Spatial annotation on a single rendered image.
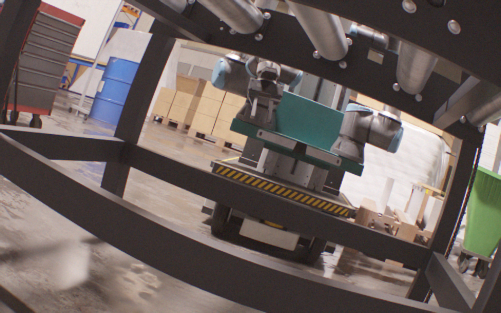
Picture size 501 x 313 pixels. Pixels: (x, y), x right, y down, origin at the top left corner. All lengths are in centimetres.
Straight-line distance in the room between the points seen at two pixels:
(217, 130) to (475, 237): 696
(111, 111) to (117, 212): 613
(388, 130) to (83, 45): 451
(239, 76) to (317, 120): 46
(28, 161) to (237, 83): 173
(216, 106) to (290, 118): 727
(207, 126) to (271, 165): 723
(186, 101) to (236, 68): 896
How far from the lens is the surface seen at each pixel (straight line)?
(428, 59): 113
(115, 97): 698
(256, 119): 260
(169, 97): 1166
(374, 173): 508
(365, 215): 327
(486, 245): 408
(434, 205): 335
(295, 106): 276
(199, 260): 83
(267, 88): 215
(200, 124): 1003
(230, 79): 257
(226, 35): 185
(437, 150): 494
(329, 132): 276
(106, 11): 648
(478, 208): 399
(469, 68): 83
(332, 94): 286
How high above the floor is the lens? 52
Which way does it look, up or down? 4 degrees down
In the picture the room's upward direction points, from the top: 19 degrees clockwise
